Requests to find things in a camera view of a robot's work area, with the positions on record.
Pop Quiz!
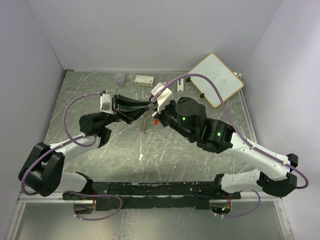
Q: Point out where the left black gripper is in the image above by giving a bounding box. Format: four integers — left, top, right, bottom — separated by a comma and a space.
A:
99, 93, 152, 127

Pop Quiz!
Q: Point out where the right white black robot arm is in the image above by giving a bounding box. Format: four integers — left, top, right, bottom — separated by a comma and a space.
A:
156, 97, 298, 199

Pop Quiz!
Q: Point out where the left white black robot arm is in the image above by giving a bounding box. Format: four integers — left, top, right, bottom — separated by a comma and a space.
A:
18, 92, 151, 200

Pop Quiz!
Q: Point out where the clear plastic cup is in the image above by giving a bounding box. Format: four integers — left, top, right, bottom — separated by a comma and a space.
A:
115, 73, 126, 87

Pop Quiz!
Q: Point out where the white red cardboard box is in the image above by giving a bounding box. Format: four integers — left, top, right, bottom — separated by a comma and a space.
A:
134, 75, 154, 87

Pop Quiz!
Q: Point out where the white black small device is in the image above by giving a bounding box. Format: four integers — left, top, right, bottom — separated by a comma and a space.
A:
177, 78, 184, 93

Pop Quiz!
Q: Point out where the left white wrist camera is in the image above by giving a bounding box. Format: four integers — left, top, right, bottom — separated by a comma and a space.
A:
99, 93, 113, 114

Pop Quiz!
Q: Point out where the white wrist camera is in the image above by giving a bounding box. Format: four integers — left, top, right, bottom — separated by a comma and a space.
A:
99, 93, 113, 114
150, 82, 173, 114

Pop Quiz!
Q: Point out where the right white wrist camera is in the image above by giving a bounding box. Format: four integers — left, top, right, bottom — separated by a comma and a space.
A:
150, 82, 173, 114

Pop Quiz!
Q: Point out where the small whiteboard wooden frame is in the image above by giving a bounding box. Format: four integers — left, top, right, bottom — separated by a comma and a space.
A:
190, 53, 244, 108

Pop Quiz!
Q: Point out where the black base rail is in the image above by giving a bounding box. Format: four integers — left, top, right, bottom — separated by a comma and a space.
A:
62, 181, 242, 211

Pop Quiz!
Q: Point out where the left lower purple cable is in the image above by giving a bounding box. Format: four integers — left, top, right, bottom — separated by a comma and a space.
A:
64, 191, 123, 221

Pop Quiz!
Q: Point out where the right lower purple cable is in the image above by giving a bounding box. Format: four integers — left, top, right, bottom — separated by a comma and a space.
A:
214, 188, 262, 219

